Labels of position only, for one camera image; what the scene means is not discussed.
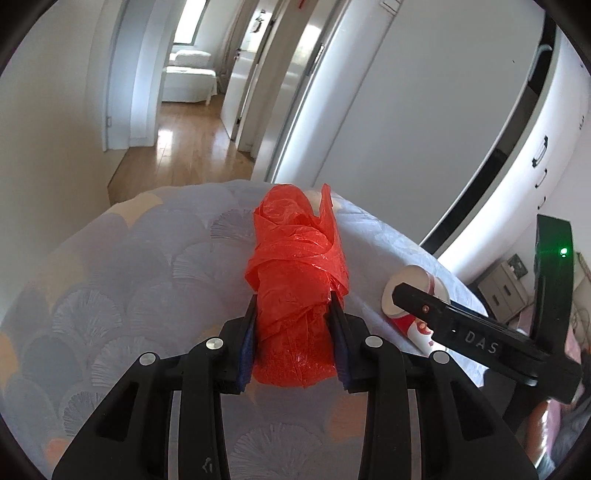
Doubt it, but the red white paper cup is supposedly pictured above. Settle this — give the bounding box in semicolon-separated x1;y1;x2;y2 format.
382;265;450;356

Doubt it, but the red plastic bag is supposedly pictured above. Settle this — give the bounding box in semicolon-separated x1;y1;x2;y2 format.
245;184;349;388

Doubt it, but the grey bedside nightstand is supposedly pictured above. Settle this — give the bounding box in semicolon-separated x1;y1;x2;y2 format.
478;261;529;323

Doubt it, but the pastel scallop pattern blanket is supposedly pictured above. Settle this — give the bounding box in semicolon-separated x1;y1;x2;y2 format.
0;179;491;480

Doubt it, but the white sofa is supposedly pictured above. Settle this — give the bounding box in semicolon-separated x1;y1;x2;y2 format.
161;49;217;105

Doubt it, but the dark picture frame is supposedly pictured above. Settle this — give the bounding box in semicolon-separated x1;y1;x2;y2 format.
507;254;528;279

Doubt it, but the white wardrobe with black handles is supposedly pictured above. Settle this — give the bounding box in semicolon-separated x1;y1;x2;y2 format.
421;18;590;283

